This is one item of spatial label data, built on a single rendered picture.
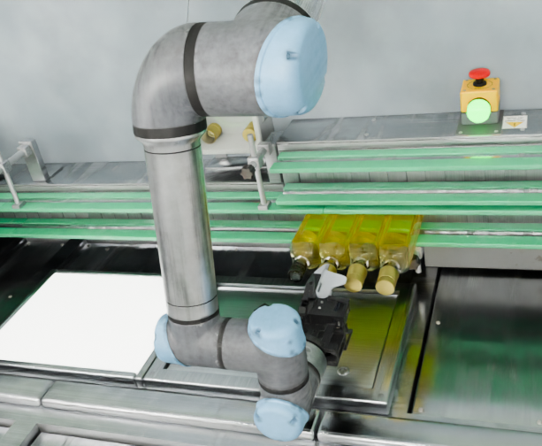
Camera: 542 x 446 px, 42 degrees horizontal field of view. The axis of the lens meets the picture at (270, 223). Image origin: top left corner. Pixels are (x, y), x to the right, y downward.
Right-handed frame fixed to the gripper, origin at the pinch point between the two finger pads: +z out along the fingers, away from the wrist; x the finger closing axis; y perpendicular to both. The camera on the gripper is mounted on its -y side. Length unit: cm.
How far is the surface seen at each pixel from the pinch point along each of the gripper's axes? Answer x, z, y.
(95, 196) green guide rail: 1, 25, -63
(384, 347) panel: -12.4, -2.0, 10.9
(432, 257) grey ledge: -11.7, 27.3, 16.1
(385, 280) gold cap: 1.9, -0.9, 11.5
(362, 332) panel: -12.5, 1.6, 6.2
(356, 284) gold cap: 0.6, -0.9, 6.4
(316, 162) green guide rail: 13.2, 21.5, -5.7
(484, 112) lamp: 20.4, 30.1, 25.8
